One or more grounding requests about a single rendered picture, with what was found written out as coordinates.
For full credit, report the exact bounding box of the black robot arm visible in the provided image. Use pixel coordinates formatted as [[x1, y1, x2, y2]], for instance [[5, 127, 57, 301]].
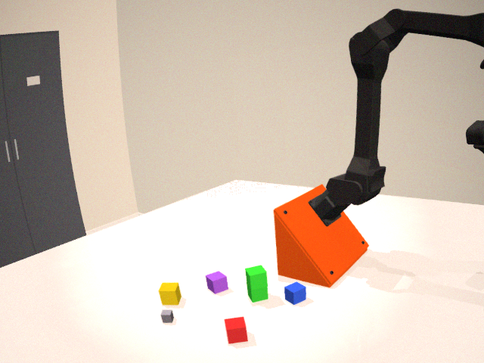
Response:
[[308, 8, 484, 227]]

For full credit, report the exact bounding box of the purple cube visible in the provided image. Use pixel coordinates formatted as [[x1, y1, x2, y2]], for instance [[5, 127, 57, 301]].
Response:
[[205, 271, 228, 294]]

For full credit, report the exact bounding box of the yellow block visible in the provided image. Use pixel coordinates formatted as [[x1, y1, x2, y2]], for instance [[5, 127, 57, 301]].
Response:
[[158, 282, 182, 306]]

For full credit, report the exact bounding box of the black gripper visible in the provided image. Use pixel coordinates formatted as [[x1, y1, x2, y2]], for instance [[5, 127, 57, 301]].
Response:
[[466, 120, 484, 154]]

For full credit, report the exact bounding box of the green block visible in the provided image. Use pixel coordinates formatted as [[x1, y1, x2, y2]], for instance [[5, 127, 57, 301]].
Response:
[[245, 265, 268, 290], [247, 284, 268, 303]]

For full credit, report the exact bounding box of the blue cube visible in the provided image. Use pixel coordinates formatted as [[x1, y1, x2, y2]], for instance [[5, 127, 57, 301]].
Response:
[[284, 281, 306, 305]]

